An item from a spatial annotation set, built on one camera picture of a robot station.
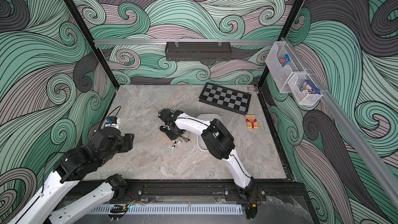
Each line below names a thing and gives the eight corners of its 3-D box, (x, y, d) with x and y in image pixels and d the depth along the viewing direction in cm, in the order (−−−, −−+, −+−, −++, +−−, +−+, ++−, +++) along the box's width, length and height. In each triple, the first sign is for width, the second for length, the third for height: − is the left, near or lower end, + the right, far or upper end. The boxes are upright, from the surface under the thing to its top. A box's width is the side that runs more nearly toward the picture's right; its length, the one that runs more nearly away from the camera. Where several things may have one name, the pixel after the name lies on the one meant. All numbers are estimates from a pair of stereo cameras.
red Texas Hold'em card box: (247, 128, 98) (248, 127, 97) (244, 116, 105) (245, 114, 103) (258, 128, 98) (259, 127, 97) (254, 116, 105) (255, 114, 103)
